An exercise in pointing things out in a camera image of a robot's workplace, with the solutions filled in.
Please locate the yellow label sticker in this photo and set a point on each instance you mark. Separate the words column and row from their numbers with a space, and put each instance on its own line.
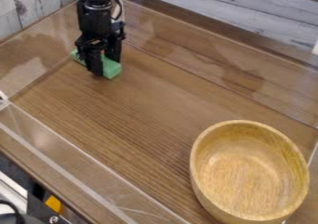
column 53, row 203

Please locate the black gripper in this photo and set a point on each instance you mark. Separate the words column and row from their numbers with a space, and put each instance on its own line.
column 101, row 32

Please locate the green rectangular block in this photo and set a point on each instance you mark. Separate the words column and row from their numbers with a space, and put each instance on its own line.
column 111, row 67

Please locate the black device with screw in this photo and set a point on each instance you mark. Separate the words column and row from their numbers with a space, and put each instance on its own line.
column 56, row 220

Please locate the clear acrylic tray wall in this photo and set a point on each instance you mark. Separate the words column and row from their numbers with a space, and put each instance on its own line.
column 86, row 186

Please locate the brown wooden bowl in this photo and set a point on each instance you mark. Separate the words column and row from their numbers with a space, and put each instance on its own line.
column 248, row 173

